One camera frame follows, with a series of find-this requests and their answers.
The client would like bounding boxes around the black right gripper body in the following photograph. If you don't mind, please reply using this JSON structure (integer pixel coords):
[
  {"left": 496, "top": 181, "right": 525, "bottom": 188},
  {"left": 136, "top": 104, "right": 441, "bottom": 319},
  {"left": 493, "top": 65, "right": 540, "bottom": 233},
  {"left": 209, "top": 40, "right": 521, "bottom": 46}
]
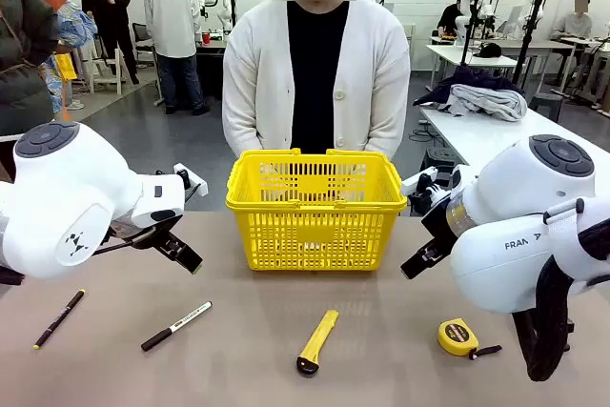
[{"left": 419, "top": 196, "right": 461, "bottom": 255}]

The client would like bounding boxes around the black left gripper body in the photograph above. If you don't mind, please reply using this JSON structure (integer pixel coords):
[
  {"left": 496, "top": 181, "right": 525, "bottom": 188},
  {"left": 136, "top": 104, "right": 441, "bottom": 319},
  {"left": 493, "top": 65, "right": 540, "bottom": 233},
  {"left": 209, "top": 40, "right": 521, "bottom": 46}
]
[{"left": 108, "top": 214, "right": 185, "bottom": 249}]

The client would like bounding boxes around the black white marker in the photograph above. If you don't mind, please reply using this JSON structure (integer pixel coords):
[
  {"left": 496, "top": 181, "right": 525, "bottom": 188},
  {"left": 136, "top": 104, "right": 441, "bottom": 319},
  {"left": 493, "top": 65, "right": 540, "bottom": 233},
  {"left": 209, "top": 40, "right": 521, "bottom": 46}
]
[{"left": 140, "top": 300, "right": 214, "bottom": 353}]

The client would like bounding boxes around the thin black yellow-tipped pen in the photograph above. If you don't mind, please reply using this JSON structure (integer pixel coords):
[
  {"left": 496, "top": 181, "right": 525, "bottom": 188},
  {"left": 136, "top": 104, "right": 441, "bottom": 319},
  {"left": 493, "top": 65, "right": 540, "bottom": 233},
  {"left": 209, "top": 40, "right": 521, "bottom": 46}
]
[{"left": 31, "top": 289, "right": 87, "bottom": 350}]

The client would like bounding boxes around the person's right forearm white sleeve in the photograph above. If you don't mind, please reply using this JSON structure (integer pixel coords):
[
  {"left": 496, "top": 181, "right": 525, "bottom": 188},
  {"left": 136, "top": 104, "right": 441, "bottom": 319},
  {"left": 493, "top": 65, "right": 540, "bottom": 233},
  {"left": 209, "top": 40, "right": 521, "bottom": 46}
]
[{"left": 222, "top": 87, "right": 268, "bottom": 159}]

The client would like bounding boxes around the person's left forearm white sleeve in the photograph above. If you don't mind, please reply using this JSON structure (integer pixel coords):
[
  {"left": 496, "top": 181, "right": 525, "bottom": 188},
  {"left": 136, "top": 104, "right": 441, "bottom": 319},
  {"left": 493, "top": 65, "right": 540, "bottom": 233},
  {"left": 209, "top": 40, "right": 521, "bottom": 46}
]
[{"left": 365, "top": 87, "right": 412, "bottom": 161}]

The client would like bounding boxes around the yellow plastic shopping basket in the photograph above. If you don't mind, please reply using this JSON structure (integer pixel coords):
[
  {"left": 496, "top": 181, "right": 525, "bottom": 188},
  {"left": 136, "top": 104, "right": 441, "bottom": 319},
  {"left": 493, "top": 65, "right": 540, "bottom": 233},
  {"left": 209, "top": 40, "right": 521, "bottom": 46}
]
[{"left": 225, "top": 148, "right": 409, "bottom": 273}]

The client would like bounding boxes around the person in white cardigan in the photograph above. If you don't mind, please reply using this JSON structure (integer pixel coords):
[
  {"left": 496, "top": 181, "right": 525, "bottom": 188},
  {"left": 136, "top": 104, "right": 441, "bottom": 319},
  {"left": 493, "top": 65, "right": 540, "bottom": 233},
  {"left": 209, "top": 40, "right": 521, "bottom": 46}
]
[{"left": 221, "top": 0, "right": 412, "bottom": 163}]

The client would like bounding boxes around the seated person in black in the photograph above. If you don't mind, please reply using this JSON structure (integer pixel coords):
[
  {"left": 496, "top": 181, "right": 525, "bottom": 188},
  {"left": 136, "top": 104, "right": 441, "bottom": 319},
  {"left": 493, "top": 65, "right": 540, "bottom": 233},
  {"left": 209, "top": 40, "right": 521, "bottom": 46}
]
[{"left": 437, "top": 0, "right": 466, "bottom": 41}]

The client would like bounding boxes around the person in white lab coat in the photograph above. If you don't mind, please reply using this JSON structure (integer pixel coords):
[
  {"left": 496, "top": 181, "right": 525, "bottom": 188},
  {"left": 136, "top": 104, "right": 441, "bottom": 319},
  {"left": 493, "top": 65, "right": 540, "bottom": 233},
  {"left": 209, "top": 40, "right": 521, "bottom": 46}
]
[{"left": 144, "top": 0, "right": 212, "bottom": 116}]

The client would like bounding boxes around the person in dark puffer jacket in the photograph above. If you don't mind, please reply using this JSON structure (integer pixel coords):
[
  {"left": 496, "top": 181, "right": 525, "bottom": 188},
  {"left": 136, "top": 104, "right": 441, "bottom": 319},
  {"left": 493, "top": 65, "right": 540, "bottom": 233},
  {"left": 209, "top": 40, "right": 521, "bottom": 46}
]
[{"left": 0, "top": 0, "right": 61, "bottom": 137}]

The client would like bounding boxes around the person in black coat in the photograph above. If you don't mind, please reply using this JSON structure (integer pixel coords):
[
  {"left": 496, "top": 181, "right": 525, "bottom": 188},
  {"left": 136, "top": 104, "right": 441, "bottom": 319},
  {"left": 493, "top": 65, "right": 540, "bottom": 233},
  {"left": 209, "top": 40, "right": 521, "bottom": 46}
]
[{"left": 79, "top": 0, "right": 141, "bottom": 86}]

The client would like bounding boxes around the seated person in grey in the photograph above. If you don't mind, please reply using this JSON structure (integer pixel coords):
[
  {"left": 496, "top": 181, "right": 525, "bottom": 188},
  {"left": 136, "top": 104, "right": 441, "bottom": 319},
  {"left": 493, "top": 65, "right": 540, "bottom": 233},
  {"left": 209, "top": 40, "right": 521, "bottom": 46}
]
[{"left": 552, "top": 0, "right": 595, "bottom": 42}]

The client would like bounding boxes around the black stool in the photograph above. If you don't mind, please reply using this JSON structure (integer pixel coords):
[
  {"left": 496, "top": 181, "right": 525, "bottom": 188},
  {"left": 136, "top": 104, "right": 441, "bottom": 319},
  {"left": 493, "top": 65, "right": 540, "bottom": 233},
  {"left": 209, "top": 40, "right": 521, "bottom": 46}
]
[{"left": 421, "top": 147, "right": 471, "bottom": 175}]

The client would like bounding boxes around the yellow tape measure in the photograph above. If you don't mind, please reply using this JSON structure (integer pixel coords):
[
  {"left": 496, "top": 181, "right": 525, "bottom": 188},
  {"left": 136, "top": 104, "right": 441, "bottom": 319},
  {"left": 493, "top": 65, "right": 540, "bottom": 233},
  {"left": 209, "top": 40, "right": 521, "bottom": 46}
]
[{"left": 437, "top": 316, "right": 503, "bottom": 361}]

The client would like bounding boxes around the large white table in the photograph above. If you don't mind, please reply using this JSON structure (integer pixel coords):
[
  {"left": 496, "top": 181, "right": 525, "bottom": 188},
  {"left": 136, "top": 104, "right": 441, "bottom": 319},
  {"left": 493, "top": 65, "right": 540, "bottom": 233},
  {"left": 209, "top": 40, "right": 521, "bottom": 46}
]
[{"left": 418, "top": 104, "right": 610, "bottom": 168}]

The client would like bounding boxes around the yellow black utility knife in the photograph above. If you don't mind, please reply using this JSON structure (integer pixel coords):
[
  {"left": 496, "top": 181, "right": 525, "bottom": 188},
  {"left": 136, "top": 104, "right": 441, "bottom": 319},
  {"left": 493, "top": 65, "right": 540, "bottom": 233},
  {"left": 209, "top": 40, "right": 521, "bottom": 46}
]
[{"left": 295, "top": 309, "right": 340, "bottom": 376}]

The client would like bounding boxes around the grey white garment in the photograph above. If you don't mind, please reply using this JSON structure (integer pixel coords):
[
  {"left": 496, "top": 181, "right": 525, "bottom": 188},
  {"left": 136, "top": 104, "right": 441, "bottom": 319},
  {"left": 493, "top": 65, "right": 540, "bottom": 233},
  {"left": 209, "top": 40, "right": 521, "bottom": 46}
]
[{"left": 450, "top": 84, "right": 529, "bottom": 123}]

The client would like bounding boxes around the pile of clothes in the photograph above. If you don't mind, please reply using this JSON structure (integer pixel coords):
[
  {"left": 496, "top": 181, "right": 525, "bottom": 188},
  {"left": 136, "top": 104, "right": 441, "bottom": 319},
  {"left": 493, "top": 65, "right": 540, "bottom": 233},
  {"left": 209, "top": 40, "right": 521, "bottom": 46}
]
[{"left": 413, "top": 67, "right": 521, "bottom": 109}]

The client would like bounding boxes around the grey plastic stool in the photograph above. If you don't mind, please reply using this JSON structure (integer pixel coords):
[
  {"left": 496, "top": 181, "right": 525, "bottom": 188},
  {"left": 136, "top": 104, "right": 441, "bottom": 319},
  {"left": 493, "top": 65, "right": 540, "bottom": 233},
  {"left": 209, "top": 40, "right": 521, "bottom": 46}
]
[{"left": 529, "top": 92, "right": 565, "bottom": 123}]

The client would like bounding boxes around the white wooden step stool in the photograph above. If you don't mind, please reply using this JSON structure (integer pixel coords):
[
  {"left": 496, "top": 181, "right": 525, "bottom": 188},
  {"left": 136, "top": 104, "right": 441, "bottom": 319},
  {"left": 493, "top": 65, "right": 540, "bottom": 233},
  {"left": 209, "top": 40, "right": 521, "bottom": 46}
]
[{"left": 84, "top": 47, "right": 135, "bottom": 95}]

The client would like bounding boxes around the small white table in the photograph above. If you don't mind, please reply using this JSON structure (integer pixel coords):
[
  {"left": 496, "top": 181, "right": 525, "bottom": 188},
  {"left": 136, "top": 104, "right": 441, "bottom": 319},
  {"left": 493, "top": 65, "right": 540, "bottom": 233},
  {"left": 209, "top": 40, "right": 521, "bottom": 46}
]
[{"left": 425, "top": 43, "right": 519, "bottom": 92}]

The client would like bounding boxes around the dark background table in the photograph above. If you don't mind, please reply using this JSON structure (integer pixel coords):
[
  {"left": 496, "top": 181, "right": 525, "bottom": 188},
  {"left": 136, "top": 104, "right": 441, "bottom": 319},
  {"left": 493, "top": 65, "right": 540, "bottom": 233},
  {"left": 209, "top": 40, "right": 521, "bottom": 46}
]
[{"left": 194, "top": 37, "right": 230, "bottom": 99}]

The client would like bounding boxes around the yellow bag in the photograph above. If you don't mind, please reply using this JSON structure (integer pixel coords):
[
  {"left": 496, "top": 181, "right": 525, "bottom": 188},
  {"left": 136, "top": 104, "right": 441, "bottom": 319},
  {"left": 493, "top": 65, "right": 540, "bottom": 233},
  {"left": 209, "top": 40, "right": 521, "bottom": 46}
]
[{"left": 54, "top": 52, "right": 78, "bottom": 82}]

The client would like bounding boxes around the black office chair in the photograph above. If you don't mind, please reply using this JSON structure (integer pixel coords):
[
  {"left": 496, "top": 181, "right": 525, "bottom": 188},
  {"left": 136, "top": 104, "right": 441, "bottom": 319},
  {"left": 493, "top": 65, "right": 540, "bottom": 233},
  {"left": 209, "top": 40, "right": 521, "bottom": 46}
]
[{"left": 132, "top": 22, "right": 156, "bottom": 66}]

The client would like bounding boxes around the black tripod stand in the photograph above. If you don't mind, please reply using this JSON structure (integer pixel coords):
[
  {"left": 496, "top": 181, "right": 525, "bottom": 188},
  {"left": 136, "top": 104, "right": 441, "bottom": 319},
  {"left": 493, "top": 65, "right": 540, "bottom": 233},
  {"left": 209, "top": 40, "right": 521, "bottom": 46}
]
[
  {"left": 512, "top": 0, "right": 549, "bottom": 88},
  {"left": 459, "top": 0, "right": 502, "bottom": 68}
]

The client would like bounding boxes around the brown background table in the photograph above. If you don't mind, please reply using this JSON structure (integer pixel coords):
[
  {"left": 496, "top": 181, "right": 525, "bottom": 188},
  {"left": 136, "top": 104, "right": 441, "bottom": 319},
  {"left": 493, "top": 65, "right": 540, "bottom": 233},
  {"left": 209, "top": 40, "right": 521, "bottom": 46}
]
[{"left": 495, "top": 38, "right": 576, "bottom": 87}]

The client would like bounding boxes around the mannequin in orange blue clothes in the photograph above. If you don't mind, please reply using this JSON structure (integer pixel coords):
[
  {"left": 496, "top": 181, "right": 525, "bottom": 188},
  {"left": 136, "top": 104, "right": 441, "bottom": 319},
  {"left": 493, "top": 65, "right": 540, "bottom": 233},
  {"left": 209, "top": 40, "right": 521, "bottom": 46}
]
[{"left": 4, "top": 0, "right": 99, "bottom": 123}]

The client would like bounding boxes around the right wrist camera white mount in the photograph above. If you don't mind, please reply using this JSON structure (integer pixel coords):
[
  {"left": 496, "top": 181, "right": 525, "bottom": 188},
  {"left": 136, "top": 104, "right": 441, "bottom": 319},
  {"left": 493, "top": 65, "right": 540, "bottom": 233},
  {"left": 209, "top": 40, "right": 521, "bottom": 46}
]
[{"left": 400, "top": 165, "right": 461, "bottom": 217}]

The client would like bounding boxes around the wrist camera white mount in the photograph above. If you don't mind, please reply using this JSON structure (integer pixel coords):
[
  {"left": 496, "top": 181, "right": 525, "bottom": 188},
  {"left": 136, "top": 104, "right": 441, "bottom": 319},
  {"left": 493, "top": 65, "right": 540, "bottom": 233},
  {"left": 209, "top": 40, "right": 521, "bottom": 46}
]
[
  {"left": 172, "top": 162, "right": 210, "bottom": 198},
  {"left": 400, "top": 165, "right": 461, "bottom": 217}
]

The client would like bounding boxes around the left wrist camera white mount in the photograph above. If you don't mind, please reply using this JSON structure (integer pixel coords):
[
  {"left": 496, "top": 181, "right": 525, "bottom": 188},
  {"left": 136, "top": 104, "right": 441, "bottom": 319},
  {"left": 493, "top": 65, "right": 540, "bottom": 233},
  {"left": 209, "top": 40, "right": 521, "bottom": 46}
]
[{"left": 172, "top": 162, "right": 210, "bottom": 198}]

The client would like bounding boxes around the black braided cable sleeve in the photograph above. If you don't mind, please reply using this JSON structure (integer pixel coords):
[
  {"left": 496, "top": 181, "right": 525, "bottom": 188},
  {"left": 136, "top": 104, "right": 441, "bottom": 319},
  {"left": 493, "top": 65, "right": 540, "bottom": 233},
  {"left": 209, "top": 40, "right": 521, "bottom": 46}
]
[{"left": 512, "top": 218, "right": 610, "bottom": 383}]

